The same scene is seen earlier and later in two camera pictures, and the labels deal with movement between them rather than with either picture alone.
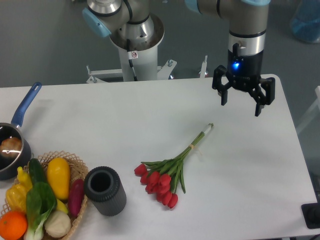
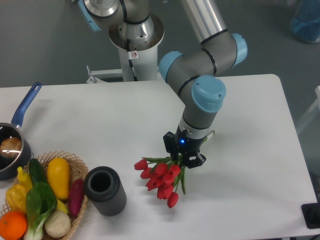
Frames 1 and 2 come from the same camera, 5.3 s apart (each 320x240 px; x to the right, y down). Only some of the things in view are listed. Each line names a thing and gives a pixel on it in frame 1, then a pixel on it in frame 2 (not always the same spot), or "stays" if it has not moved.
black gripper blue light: [244, 71] -> [185, 144]
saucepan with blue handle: [15, 149] stays
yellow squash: [58, 172] stays
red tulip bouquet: [164, 177] stays
